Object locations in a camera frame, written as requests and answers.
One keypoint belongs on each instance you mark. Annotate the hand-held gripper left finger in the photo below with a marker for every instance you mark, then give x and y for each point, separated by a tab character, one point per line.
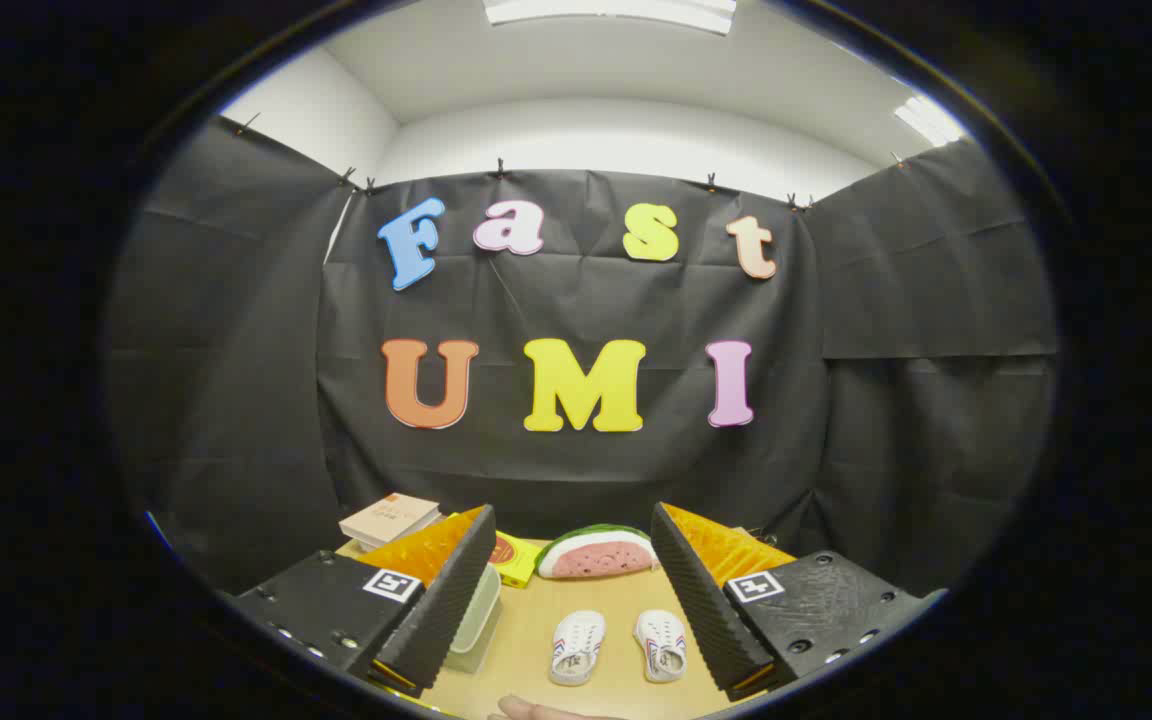
456	600

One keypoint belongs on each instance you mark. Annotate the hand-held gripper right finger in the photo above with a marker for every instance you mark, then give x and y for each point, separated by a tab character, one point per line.
698	600

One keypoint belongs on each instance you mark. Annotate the ceiling light panel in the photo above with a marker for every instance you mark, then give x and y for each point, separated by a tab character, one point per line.
928	120
611	12

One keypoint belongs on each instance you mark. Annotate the black backdrop cloth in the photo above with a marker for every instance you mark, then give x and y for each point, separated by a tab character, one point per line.
586	300

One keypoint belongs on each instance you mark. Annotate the beige book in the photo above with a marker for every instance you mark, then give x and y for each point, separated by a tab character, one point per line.
386	518

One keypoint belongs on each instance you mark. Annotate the white canvas shoe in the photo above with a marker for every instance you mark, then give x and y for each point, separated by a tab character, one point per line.
576	647
661	645

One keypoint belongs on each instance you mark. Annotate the watermelon slice plush toy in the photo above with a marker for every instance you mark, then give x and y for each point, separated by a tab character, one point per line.
596	555

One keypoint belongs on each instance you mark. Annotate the yellow book with red circle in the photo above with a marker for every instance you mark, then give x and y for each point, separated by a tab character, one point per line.
518	562

